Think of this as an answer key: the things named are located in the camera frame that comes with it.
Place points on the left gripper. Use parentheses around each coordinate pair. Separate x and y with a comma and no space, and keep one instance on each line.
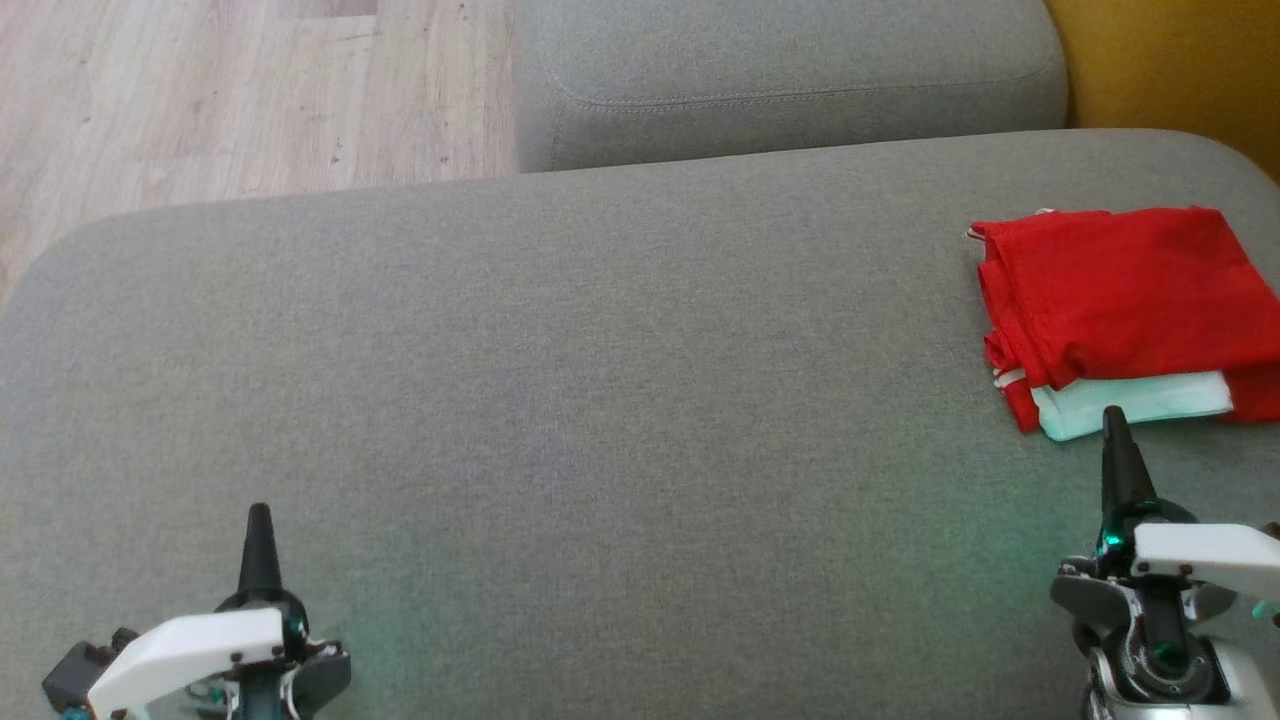
(190,650)

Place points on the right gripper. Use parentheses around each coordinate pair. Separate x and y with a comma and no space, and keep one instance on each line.
(1210,555)

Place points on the red shorts white waistband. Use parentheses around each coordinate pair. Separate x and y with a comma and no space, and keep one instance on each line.
(1255,395)

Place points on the red basketball jersey white sleeves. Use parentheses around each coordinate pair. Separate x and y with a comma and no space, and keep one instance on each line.
(1120,290)

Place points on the wide grey sofa seat cushion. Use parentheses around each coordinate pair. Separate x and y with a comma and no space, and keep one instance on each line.
(600,450)

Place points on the wide yellow sofa back cushion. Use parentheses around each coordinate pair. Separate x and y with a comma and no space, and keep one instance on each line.
(1180,70)

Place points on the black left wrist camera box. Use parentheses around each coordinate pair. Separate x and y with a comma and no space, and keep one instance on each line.
(80,670)

